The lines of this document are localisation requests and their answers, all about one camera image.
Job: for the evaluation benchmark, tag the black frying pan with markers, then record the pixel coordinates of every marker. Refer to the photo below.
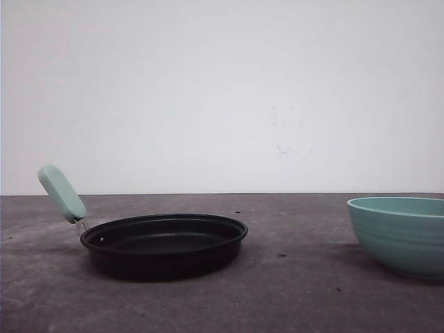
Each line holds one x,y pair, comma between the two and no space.
152,247

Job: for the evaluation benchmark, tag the mint green ceramic bowl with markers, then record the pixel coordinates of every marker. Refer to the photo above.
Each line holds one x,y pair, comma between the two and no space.
405,234

